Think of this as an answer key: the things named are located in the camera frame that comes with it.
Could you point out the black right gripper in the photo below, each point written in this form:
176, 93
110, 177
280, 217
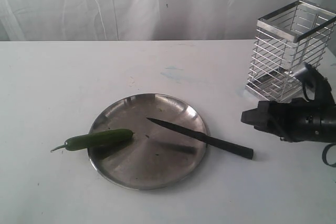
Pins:
285, 120

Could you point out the black knife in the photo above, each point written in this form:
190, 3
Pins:
236, 149

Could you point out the metal wire utensil holder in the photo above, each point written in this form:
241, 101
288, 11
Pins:
286, 38

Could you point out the green cucumber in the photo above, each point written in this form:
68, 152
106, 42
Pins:
104, 138

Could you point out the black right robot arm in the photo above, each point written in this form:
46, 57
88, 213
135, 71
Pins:
308, 118

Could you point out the round stainless steel plate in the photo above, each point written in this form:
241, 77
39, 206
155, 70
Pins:
155, 157

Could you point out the white backdrop curtain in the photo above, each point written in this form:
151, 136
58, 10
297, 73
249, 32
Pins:
29, 20

